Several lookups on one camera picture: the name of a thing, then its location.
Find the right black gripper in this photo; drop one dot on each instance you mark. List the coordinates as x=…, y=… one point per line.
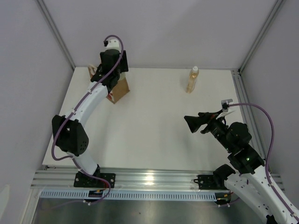
x=194, y=122

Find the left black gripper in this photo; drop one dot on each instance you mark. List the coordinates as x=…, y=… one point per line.
x=123, y=67

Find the cream capped white bottle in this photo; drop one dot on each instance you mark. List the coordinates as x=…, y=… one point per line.
x=122, y=76

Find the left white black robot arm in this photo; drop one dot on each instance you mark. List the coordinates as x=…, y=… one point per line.
x=70, y=139

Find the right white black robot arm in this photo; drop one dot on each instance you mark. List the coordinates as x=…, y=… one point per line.
x=246, y=175

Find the brown canvas tote bag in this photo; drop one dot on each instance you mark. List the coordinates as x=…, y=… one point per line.
x=120, y=90

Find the amber liquid clear bottle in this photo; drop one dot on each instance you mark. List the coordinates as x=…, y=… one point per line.
x=192, y=79

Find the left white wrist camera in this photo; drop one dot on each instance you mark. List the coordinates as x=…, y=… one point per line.
x=112, y=44

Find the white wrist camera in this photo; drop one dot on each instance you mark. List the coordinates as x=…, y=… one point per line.
x=225, y=108
x=112, y=44

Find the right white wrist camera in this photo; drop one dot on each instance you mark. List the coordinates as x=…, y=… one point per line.
x=225, y=108

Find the right side aluminium rail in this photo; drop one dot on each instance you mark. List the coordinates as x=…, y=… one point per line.
x=248, y=115

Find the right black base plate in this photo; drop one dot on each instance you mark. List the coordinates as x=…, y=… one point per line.
x=209, y=182

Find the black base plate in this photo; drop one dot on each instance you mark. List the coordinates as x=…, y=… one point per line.
x=209, y=182
x=83, y=181

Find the left aluminium frame post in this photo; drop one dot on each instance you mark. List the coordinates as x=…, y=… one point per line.
x=55, y=32

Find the aluminium frame post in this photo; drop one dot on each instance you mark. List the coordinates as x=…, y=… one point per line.
x=278, y=4
x=55, y=32

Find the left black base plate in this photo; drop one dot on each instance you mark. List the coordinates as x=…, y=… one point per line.
x=83, y=181

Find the right aluminium frame post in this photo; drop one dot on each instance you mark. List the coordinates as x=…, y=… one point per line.
x=278, y=4

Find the aluminium mounting rail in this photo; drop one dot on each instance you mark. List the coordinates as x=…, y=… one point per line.
x=126, y=179

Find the white slotted cable duct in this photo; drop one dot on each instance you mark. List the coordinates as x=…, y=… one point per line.
x=129, y=195

